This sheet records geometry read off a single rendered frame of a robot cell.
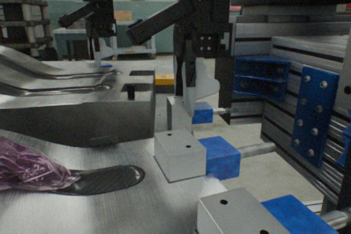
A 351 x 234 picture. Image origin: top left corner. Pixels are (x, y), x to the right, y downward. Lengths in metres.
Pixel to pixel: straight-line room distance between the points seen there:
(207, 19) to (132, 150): 0.25
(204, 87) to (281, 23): 0.33
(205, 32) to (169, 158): 0.24
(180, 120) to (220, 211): 0.30
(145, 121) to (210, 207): 0.21
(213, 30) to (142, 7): 6.42
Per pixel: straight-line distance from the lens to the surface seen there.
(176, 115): 0.45
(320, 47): 0.55
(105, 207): 0.23
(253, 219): 0.18
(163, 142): 0.25
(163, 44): 6.95
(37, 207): 0.22
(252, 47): 0.67
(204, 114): 0.47
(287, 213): 0.21
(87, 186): 0.26
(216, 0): 0.45
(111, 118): 0.36
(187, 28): 0.42
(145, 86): 0.44
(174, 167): 0.24
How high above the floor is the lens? 1.00
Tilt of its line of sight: 19 degrees down
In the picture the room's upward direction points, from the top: straight up
